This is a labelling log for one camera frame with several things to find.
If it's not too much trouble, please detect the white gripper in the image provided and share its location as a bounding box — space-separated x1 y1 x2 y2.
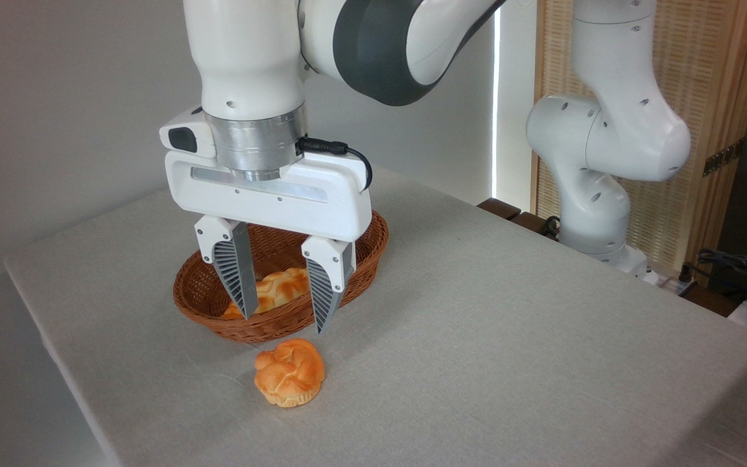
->
164 150 374 336

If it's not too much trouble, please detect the round knotted bread roll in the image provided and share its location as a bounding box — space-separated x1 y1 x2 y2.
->
254 338 326 408

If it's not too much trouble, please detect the long braided bread loaf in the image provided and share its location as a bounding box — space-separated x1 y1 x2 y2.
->
220 267 311 320

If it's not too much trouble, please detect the brown oval wicker basket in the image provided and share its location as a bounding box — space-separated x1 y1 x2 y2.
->
172 209 390 344

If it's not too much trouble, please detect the dark wooden base board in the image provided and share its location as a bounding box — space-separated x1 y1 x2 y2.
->
477 197 563 242

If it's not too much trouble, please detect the grey tablecloth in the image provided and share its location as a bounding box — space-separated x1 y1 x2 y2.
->
3 165 747 467

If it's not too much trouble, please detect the white power strip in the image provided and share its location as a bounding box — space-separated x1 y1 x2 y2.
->
645 268 698 297

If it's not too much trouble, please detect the black metal screen hinge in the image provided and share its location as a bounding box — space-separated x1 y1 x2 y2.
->
702 139 746 177

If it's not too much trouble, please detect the bamboo folding screen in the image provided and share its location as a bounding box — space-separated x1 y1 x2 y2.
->
532 0 747 281

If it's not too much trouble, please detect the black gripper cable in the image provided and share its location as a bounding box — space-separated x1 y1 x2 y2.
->
296 136 374 193

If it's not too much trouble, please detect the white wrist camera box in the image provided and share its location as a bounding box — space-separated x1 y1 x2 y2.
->
159 107 219 159

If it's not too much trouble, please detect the black cable bundle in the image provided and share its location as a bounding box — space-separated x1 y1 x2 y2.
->
696 248 747 307

